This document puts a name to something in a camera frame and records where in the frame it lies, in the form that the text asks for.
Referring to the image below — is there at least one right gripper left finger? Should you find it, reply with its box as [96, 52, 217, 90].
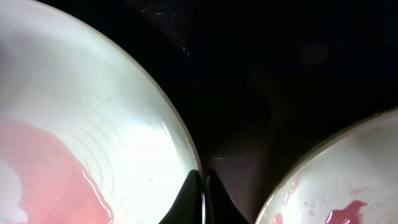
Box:
[159, 170, 202, 224]

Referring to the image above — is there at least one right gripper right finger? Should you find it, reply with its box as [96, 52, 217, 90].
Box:
[205, 169, 248, 224]

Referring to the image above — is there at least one light blue plate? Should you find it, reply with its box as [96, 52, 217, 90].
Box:
[1, 1, 201, 223]
[256, 108, 397, 223]

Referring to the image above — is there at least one black round tray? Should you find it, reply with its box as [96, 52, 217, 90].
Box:
[48, 0, 397, 223]

